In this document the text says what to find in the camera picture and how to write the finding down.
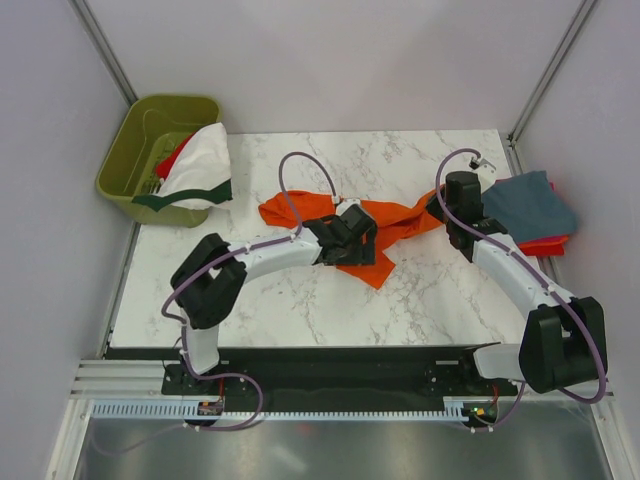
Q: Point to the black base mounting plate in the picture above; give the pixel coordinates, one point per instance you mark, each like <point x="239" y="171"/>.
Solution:
<point x="352" y="379"/>

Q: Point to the olive green plastic bin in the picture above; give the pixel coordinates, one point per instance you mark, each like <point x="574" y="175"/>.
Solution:
<point x="152" y="130"/>

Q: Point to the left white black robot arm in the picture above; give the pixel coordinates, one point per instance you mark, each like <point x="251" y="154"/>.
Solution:
<point x="207" y="284"/>

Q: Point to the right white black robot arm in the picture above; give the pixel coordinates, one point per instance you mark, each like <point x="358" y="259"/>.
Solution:
<point x="564" y="342"/>

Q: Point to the folded grey-blue t shirt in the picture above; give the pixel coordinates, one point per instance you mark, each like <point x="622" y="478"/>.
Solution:
<point x="529" y="208"/>

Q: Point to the folded red-orange t shirt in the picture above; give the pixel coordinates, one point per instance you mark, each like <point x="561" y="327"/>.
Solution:
<point x="545" y="247"/>

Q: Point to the right aluminium frame post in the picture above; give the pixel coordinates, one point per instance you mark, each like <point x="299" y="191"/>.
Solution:
<point x="567" y="42"/>

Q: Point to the white red green t shirt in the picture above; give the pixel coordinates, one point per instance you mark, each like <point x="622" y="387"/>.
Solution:
<point x="195" y="176"/>

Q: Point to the white slotted cable duct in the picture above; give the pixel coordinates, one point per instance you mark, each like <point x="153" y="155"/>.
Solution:
<point x="193" y="410"/>

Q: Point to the left aluminium frame post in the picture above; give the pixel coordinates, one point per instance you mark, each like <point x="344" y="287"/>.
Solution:
<point x="98" y="38"/>

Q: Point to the aluminium frame post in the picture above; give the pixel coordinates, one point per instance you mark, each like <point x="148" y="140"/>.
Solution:
<point x="98" y="38"/>
<point x="567" y="42"/>

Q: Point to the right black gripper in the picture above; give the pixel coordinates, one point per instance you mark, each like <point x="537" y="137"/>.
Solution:
<point x="433" y="207"/>

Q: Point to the orange t shirt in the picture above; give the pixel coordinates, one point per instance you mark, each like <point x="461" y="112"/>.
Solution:
<point x="395" y="222"/>

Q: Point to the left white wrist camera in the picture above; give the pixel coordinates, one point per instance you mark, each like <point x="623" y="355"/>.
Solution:
<point x="343" y="204"/>

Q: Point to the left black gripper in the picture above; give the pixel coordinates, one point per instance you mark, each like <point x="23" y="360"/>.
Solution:
<point x="364" y="254"/>

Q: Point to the aluminium extrusion rail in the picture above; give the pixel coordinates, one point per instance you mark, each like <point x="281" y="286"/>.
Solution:
<point x="118" y="379"/>

